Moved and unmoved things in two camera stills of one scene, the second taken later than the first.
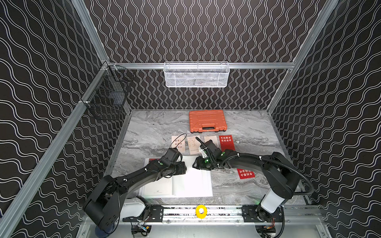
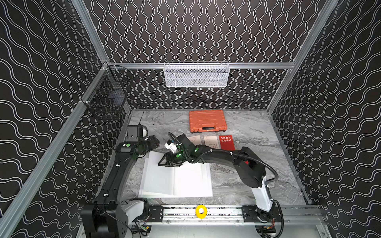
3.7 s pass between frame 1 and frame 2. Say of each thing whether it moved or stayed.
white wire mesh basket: stayed
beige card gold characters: stayed
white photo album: stayed
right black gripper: moved
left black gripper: moved
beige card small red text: stayed
